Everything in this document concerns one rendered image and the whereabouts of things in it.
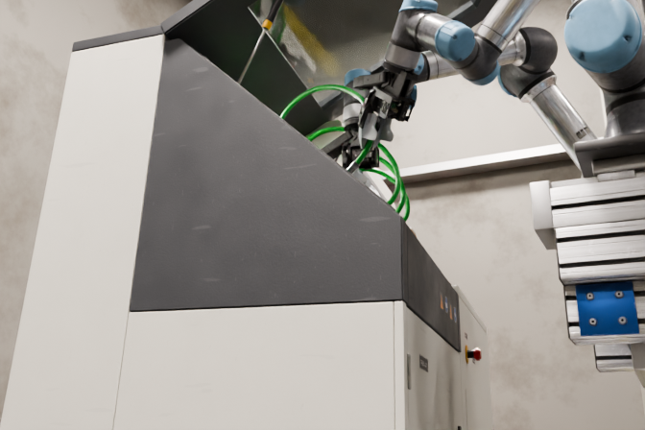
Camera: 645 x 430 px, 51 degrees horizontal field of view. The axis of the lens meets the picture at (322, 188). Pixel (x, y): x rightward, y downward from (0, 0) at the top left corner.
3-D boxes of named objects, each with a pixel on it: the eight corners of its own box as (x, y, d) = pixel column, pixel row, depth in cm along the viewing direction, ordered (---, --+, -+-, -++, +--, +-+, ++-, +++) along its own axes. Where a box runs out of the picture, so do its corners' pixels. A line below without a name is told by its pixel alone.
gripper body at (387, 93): (382, 122, 149) (400, 70, 144) (361, 107, 155) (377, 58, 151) (408, 125, 153) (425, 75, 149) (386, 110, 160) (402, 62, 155)
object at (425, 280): (408, 304, 124) (406, 222, 129) (385, 305, 125) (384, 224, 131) (459, 350, 178) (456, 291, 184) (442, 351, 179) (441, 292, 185)
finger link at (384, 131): (382, 157, 156) (392, 121, 153) (368, 147, 161) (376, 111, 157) (392, 156, 158) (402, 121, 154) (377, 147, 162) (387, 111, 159)
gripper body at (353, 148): (371, 158, 167) (371, 115, 172) (339, 162, 170) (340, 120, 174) (379, 170, 174) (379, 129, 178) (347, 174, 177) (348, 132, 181)
